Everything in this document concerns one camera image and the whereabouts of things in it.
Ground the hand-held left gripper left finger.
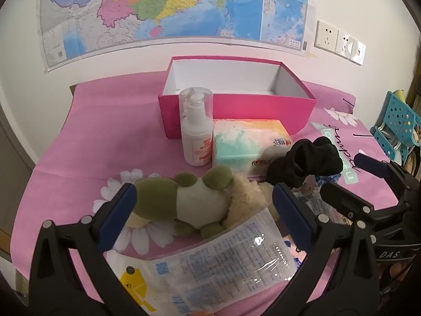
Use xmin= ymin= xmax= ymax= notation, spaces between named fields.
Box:
xmin=29 ymin=182 xmax=148 ymax=316

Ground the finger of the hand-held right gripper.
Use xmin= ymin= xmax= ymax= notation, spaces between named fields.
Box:
xmin=354 ymin=153 xmax=421 ymax=205
xmin=320 ymin=182 xmax=408 ymax=238

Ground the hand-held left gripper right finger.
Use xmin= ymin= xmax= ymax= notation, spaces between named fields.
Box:
xmin=263 ymin=182 xmax=382 ymax=316

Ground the blue gingham scrunchie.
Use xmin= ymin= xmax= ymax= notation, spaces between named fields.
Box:
xmin=316 ymin=173 xmax=341 ymax=186

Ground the floral tissue packet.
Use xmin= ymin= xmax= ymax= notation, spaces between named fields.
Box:
xmin=279 ymin=234 xmax=308 ymax=270

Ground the green frog plush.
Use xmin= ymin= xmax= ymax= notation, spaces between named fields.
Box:
xmin=127 ymin=165 xmax=235 ymax=239

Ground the black scrunchie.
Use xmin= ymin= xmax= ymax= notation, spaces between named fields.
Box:
xmin=266 ymin=136 xmax=343 ymax=188

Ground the beige teddy bear plush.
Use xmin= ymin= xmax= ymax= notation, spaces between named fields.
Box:
xmin=224 ymin=173 xmax=280 ymax=229

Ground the wipes packet with yellow print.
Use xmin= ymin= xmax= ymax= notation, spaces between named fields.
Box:
xmin=105 ymin=207 xmax=298 ymax=316

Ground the pink cardboard box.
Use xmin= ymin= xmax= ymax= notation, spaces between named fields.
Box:
xmin=158 ymin=56 xmax=317 ymax=139

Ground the clear plastic packet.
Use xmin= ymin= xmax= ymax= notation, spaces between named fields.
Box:
xmin=293 ymin=184 xmax=344 ymax=224

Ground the blue perforated plastic basket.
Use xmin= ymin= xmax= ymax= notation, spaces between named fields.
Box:
xmin=370 ymin=90 xmax=421 ymax=172

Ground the pastel tissue box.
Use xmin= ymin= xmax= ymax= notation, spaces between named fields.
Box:
xmin=211 ymin=118 xmax=293 ymax=180

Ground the pink printed blanket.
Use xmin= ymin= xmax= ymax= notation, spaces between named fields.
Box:
xmin=13 ymin=79 xmax=395 ymax=316

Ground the grey door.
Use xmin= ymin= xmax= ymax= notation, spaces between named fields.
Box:
xmin=0 ymin=118 xmax=35 ymax=260

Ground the white pump lotion bottle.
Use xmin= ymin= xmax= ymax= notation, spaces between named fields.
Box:
xmin=178 ymin=86 xmax=214 ymax=167

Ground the white wall socket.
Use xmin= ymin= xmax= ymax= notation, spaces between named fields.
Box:
xmin=314 ymin=20 xmax=339 ymax=51
xmin=335 ymin=30 xmax=366 ymax=66

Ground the colourful wall map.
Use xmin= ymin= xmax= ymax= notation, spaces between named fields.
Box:
xmin=39 ymin=0 xmax=311 ymax=71

